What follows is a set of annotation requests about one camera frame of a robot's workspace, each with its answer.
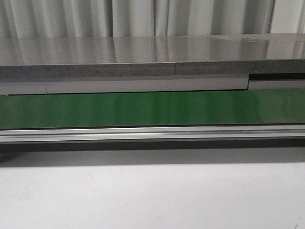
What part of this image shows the grey stone counter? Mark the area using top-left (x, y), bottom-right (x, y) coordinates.
top-left (0, 34), bottom-right (305, 95)

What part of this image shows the green conveyor belt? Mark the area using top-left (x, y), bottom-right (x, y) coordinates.
top-left (0, 89), bottom-right (305, 143)

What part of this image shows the white curtain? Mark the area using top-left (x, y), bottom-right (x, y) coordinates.
top-left (0, 0), bottom-right (305, 38)

